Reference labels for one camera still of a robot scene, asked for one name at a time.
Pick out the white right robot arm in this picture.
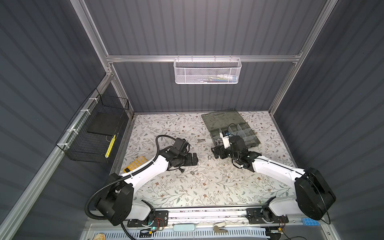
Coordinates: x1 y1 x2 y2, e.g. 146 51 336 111
211 136 337 223

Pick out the black corrugated cable hose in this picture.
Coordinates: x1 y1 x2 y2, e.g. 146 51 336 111
84 134 178 240

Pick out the yellow calculator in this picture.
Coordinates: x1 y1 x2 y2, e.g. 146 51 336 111
123 156 148 173

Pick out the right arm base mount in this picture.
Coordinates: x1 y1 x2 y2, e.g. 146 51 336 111
246 197 289 224

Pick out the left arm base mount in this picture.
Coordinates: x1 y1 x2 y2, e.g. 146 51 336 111
127 210 169 228

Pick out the black wire wall basket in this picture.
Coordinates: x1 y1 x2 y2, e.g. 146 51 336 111
57 91 131 164

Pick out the clear green organizer box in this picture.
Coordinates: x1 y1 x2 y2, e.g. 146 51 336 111
202 109 261 148

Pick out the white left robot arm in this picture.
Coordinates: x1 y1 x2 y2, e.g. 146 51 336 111
85 135 198 226

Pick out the white wire mesh basket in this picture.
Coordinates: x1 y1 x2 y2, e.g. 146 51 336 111
173 58 242 85

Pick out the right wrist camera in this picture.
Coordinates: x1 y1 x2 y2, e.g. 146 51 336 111
220 132 231 149

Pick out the yellow marker in basket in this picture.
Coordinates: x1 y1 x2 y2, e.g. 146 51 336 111
105 135 117 159

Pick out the blue lego-like block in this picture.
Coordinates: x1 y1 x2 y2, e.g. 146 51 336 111
302 218 320 226

